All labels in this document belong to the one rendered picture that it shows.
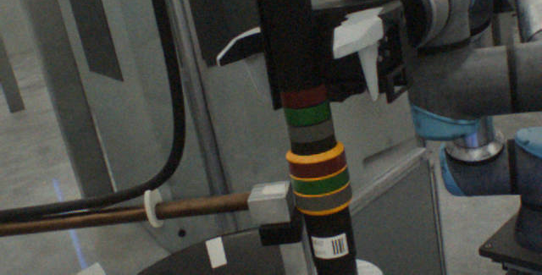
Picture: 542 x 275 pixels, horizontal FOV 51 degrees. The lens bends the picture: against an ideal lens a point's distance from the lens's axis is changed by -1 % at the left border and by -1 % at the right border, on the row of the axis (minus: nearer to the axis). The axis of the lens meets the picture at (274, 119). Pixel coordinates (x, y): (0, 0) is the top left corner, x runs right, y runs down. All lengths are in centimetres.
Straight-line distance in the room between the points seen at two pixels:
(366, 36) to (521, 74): 28
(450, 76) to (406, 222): 132
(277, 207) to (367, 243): 134
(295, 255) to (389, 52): 18
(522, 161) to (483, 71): 60
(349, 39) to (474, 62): 29
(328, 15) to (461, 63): 22
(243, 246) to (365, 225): 112
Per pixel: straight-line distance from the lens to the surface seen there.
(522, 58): 64
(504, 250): 131
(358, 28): 38
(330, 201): 42
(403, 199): 189
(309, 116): 40
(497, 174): 123
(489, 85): 64
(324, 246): 44
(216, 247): 65
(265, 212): 44
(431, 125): 66
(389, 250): 187
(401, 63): 49
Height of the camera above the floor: 172
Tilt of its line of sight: 16 degrees down
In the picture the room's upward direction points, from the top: 12 degrees counter-clockwise
